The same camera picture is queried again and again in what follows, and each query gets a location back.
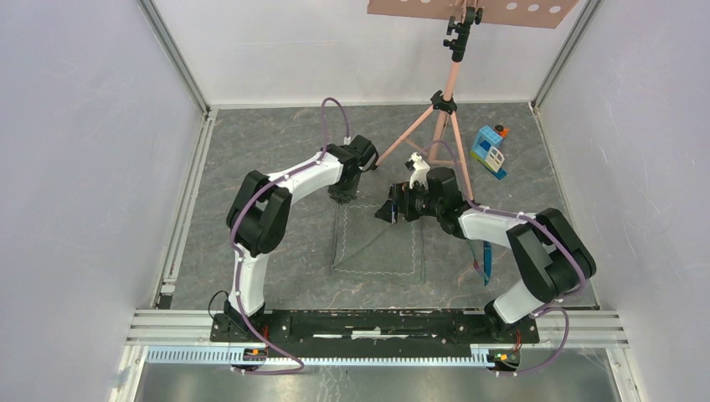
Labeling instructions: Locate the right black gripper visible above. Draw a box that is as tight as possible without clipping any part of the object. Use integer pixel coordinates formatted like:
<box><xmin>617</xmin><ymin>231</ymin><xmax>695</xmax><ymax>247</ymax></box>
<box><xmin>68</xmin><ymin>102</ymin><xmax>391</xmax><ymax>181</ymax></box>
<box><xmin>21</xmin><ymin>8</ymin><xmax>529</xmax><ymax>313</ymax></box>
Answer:
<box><xmin>374</xmin><ymin>179</ymin><xmax>442</xmax><ymax>224</ymax></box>

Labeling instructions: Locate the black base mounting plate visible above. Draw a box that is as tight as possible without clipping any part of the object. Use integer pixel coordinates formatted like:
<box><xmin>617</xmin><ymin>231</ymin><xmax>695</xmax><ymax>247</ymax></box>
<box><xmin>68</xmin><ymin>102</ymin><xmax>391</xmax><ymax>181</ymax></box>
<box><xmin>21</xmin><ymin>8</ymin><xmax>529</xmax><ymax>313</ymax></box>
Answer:
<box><xmin>210</xmin><ymin>308</ymin><xmax>540</xmax><ymax>360</ymax></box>

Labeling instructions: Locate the purple cable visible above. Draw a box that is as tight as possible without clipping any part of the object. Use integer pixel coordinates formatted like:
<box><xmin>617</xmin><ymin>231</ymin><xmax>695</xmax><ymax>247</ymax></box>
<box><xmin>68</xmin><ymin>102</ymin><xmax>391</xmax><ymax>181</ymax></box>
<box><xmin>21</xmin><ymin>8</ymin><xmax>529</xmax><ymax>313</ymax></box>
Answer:
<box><xmin>229</xmin><ymin>97</ymin><xmax>353</xmax><ymax>376</ymax></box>
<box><xmin>419</xmin><ymin>138</ymin><xmax>589</xmax><ymax>379</ymax></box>

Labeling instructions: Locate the pink music stand tripod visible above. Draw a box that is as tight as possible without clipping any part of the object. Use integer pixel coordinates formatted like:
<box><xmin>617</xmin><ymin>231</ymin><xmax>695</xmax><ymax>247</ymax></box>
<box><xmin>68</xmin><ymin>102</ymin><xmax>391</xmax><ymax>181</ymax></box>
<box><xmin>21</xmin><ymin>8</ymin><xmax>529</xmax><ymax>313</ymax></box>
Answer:
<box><xmin>368</xmin><ymin>1</ymin><xmax>577</xmax><ymax>198</ymax></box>

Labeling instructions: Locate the purple plastic utensil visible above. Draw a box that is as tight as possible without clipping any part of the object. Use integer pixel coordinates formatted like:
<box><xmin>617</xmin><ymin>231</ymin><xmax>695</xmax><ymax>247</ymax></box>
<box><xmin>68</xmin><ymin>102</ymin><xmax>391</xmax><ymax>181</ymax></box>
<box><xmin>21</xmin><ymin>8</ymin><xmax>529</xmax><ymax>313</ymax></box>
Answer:
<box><xmin>469</xmin><ymin>243</ymin><xmax>486</xmax><ymax>280</ymax></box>

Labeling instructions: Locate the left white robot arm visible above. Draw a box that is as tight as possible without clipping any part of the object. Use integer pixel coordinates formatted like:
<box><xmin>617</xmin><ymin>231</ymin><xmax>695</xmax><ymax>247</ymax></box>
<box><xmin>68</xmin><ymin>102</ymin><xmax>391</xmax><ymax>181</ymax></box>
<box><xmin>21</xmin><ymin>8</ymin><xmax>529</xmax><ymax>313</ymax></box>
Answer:
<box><xmin>226</xmin><ymin>136</ymin><xmax>378</xmax><ymax>342</ymax></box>

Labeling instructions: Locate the grey cloth napkin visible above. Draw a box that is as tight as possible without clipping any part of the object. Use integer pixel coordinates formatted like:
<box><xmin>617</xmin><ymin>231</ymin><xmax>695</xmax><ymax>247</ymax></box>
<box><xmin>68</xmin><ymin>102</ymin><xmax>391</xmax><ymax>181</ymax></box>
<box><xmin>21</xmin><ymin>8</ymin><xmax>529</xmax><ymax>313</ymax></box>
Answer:
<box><xmin>331</xmin><ymin>203</ymin><xmax>424</xmax><ymax>283</ymax></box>

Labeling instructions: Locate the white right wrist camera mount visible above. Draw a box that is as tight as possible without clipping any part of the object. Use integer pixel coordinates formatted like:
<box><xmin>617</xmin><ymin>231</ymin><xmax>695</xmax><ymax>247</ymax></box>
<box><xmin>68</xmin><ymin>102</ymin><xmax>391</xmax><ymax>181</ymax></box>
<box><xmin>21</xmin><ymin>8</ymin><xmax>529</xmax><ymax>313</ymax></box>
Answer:
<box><xmin>405</xmin><ymin>152</ymin><xmax>430</xmax><ymax>189</ymax></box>

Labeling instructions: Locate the colourful toy block house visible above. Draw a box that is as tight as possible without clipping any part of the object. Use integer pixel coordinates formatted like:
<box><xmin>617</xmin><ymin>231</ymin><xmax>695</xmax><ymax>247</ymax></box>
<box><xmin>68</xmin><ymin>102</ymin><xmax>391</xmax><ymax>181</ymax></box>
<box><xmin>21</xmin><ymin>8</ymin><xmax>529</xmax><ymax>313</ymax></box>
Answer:
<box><xmin>471</xmin><ymin>125</ymin><xmax>509</xmax><ymax>180</ymax></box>

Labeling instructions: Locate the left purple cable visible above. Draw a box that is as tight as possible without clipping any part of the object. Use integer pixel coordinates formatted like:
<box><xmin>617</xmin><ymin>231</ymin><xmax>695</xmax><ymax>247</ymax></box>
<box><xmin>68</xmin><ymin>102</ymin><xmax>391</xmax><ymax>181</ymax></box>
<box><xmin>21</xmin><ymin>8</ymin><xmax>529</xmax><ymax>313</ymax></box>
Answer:
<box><xmin>229</xmin><ymin>97</ymin><xmax>353</xmax><ymax>376</ymax></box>

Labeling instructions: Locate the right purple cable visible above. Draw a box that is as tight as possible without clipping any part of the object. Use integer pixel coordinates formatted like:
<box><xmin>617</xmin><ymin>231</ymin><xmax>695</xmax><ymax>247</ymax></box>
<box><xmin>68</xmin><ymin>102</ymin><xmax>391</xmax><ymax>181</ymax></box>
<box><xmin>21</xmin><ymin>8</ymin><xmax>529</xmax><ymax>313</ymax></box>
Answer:
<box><xmin>419</xmin><ymin>138</ymin><xmax>589</xmax><ymax>379</ymax></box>

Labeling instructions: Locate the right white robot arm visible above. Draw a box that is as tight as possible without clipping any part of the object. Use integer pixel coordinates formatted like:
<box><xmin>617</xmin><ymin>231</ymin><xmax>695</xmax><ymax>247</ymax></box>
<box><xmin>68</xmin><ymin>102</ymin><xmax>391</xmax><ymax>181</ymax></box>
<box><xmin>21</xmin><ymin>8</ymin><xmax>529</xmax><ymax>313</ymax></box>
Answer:
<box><xmin>375</xmin><ymin>167</ymin><xmax>596</xmax><ymax>342</ymax></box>

